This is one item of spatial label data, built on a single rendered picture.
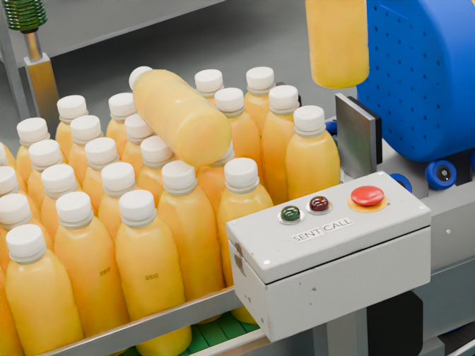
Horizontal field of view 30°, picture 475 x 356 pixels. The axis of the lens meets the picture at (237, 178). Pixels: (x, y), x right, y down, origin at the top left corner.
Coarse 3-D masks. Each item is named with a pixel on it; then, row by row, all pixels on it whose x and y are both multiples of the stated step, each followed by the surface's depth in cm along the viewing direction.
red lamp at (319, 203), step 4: (316, 196) 97; (320, 196) 97; (312, 200) 96; (316, 200) 96; (320, 200) 96; (324, 200) 96; (312, 204) 96; (316, 204) 96; (320, 204) 96; (324, 204) 96; (328, 204) 96; (312, 208) 96; (316, 208) 96; (320, 208) 96; (324, 208) 96
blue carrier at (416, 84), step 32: (384, 0) 125; (416, 0) 116; (448, 0) 116; (384, 32) 127; (416, 32) 119; (448, 32) 114; (384, 64) 129; (416, 64) 121; (448, 64) 114; (384, 96) 132; (416, 96) 123; (448, 96) 116; (384, 128) 135; (416, 128) 126; (448, 128) 118; (416, 160) 129
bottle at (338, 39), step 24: (312, 0) 103; (336, 0) 102; (360, 0) 104; (312, 24) 105; (336, 24) 104; (360, 24) 105; (312, 48) 108; (336, 48) 105; (360, 48) 106; (312, 72) 110; (336, 72) 107; (360, 72) 108
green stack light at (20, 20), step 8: (8, 0) 135; (16, 0) 134; (24, 0) 135; (32, 0) 135; (40, 0) 137; (8, 8) 136; (16, 8) 135; (24, 8) 135; (32, 8) 136; (40, 8) 137; (8, 16) 136; (16, 16) 136; (24, 16) 136; (32, 16) 136; (40, 16) 137; (8, 24) 137; (16, 24) 136; (24, 24) 136; (32, 24) 137; (40, 24) 138
